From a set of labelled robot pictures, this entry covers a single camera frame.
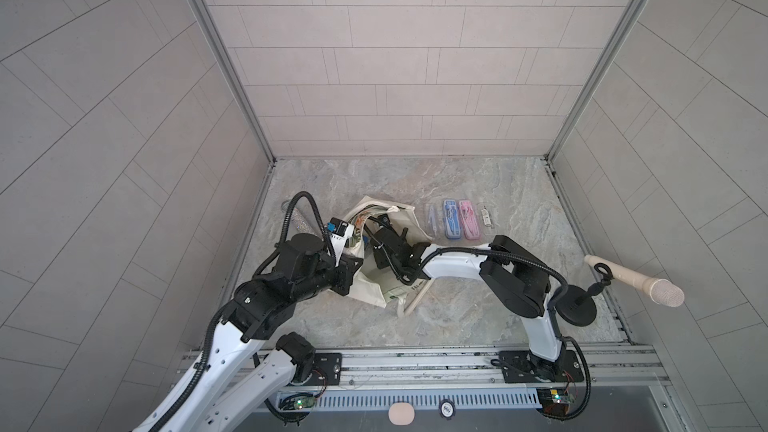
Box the left green circuit board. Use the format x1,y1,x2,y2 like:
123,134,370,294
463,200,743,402
278,392,318,412

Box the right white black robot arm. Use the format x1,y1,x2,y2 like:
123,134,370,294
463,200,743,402
363,216,591,384

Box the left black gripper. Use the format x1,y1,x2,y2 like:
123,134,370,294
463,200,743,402
291,251,368,301

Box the black microphone stand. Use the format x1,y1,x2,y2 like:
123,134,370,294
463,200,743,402
555,261,614,327

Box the pink round pad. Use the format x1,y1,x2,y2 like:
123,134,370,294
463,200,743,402
388,402,415,426

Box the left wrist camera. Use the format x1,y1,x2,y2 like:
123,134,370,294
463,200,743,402
326,218,354,266

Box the green circuit board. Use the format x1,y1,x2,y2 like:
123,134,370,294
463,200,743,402
536,388,574,417
278,392,318,412

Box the black poker chip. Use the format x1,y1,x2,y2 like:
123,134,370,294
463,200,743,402
439,398,456,420

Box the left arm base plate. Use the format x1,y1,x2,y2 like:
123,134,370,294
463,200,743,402
301,352,343,387

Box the aluminium rail frame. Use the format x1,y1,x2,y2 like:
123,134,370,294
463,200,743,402
234,344,671,408

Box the blue compass set case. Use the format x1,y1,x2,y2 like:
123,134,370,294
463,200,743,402
443,199,462,240

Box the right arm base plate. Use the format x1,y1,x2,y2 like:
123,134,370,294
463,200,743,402
491,349,585,384

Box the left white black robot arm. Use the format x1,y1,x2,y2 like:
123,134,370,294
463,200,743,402
137,191,362,431

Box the pink compass set case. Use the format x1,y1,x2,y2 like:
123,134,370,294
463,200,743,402
458,200,482,240

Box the right green circuit board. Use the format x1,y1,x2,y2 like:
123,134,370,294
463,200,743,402
536,388,574,417

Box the cream canvas floral tote bag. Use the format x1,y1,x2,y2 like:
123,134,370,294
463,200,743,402
344,196,433,318

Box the clear case with silver compass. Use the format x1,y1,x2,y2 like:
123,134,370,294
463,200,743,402
426,203,443,238

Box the clear compass set case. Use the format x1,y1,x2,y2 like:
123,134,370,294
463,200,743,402
480,206,494,228

